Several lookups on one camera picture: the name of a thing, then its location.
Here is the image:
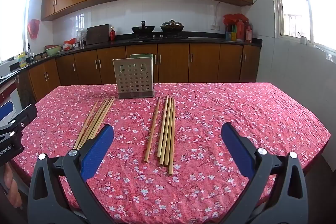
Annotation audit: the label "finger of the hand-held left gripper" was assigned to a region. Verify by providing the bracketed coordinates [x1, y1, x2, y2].
[0, 104, 37, 141]
[0, 102, 14, 126]

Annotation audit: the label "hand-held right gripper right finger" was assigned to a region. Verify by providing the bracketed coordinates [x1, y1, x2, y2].
[221, 122, 308, 224]

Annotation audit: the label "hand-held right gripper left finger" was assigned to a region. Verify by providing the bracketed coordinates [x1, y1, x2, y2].
[28, 124, 114, 224]

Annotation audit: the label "bundle bamboo chopsticks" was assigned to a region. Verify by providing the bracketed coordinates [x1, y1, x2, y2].
[161, 96, 172, 165]

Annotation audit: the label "beige perforated utensil holder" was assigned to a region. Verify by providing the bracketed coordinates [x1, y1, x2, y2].
[112, 53, 156, 100]

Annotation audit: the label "person's left hand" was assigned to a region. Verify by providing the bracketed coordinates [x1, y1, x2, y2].
[4, 160, 23, 209]

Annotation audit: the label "pink floral tablecloth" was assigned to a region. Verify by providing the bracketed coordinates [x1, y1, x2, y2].
[10, 82, 331, 224]

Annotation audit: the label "yellow detergent bottle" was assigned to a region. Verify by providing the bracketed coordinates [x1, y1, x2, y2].
[18, 51, 28, 68]

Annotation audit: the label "green basin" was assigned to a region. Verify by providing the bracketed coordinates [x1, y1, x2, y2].
[44, 44, 63, 56]

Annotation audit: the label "red and white plastic bags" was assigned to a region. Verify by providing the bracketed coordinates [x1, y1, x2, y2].
[63, 39, 80, 51]

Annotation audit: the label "red hanging plastic bag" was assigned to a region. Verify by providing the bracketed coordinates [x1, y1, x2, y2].
[28, 19, 40, 40]

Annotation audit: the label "small kitchen window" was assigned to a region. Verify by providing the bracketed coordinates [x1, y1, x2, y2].
[0, 0, 32, 64]

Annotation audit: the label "glass jar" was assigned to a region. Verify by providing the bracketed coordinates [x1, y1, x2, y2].
[77, 29, 87, 46]

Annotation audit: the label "wooden base cabinets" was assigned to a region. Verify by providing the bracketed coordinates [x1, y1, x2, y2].
[16, 43, 261, 106]

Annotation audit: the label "dark wooden cutting board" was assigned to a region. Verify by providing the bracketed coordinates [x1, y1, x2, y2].
[86, 24, 110, 45]

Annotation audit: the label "black kitchen countertop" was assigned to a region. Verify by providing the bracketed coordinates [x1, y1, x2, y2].
[0, 33, 263, 85]

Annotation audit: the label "colourful box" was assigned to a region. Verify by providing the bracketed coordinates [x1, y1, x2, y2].
[225, 25, 237, 41]

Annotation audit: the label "red sauce bottle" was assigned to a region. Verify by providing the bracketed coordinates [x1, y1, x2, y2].
[245, 21, 253, 43]

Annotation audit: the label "large red label bottle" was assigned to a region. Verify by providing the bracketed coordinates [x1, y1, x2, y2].
[236, 20, 246, 42]

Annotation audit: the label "black gas stove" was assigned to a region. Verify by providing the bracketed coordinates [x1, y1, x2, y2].
[129, 34, 189, 42]

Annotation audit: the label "black wok with lid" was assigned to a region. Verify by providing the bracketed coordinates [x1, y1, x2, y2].
[160, 20, 185, 33]

